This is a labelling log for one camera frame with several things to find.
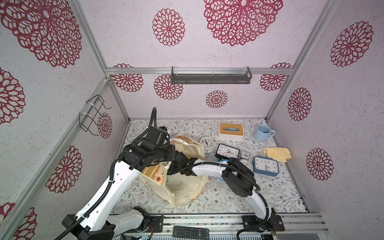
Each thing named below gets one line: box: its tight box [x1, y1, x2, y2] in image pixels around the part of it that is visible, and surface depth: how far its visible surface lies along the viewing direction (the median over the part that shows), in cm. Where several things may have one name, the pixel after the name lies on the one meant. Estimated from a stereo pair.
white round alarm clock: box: [239, 159, 254, 172], surface depth 95 cm
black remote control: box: [172, 226, 210, 240], surface depth 71 cm
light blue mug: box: [253, 124, 276, 142], surface depth 108 cm
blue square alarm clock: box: [252, 156, 280, 177], surface depth 94 cm
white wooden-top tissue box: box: [218, 121, 245, 141], surface depth 110 cm
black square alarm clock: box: [215, 143, 240, 160], surface depth 100 cm
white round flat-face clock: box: [199, 136, 215, 154], surface depth 102 cm
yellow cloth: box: [263, 147, 292, 163], surface depth 99 cm
